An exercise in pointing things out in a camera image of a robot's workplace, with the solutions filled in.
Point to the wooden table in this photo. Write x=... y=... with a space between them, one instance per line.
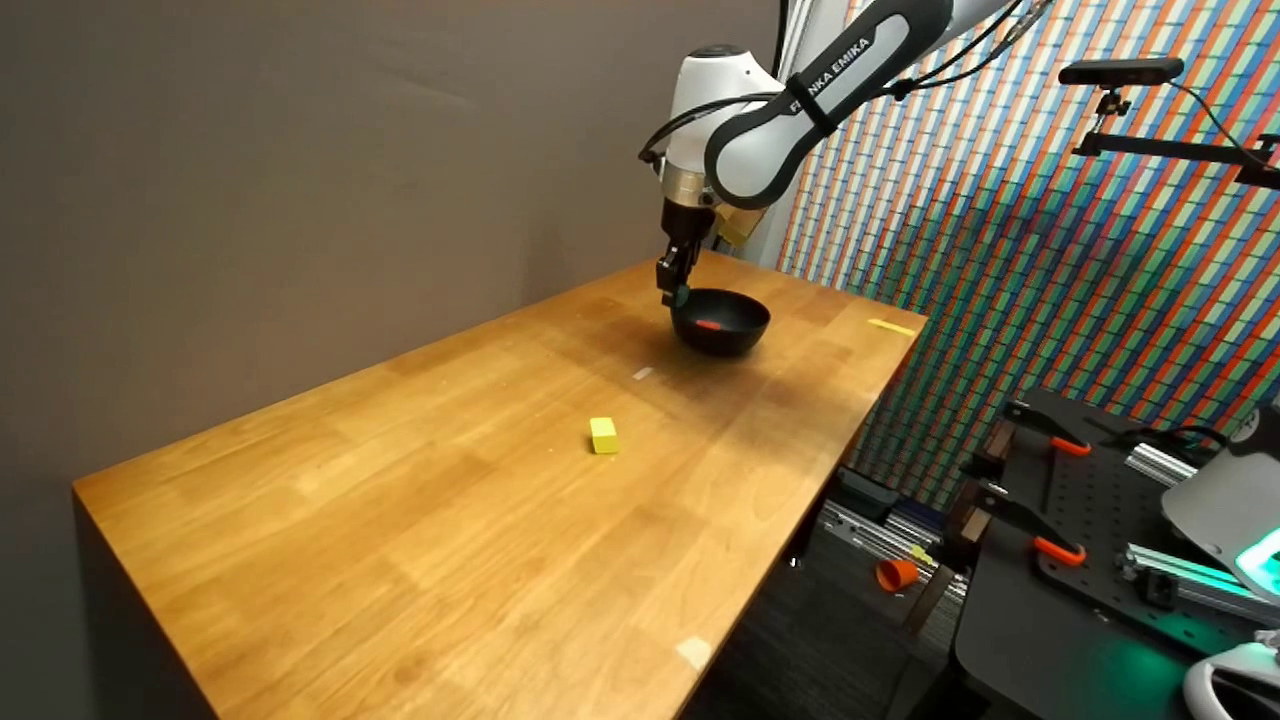
x=464 y=521

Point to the black clamp orange tips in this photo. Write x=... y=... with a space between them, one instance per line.
x=1023 y=527
x=1046 y=430

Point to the grey robot arm base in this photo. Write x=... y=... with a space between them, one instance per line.
x=1225 y=521

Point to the black perforated breadboard plate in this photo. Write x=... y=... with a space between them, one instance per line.
x=1065 y=602

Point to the black bowl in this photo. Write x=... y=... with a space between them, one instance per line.
x=720 y=325

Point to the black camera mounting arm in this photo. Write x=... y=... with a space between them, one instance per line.
x=1174 y=150

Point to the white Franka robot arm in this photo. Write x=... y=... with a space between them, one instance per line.
x=801 y=95

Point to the yellow block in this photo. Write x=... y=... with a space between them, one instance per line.
x=600 y=435

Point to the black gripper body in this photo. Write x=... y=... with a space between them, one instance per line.
x=686 y=231

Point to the green block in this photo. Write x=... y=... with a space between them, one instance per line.
x=676 y=301

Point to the black camera on stand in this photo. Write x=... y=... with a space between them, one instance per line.
x=1123 y=71

